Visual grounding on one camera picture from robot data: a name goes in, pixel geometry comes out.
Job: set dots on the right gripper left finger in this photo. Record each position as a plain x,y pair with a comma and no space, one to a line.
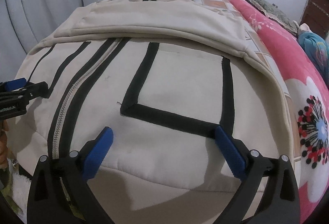
59,192

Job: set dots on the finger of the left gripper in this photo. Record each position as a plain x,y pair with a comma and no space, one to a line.
12,85
29,91

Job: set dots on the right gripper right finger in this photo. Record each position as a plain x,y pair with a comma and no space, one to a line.
280,200

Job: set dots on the beige zip jacket black trim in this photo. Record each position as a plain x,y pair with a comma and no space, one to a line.
163,75

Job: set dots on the white curtain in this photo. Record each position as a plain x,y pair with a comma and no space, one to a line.
24,23

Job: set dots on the pink floral blanket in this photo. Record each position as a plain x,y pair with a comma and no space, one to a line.
309,94

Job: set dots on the orange tile pattern bed sheet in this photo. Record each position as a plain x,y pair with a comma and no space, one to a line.
257,45

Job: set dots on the teal blue garment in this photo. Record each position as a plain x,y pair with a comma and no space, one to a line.
316,49

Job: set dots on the brown wooden door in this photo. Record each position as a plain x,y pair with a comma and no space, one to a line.
315,15

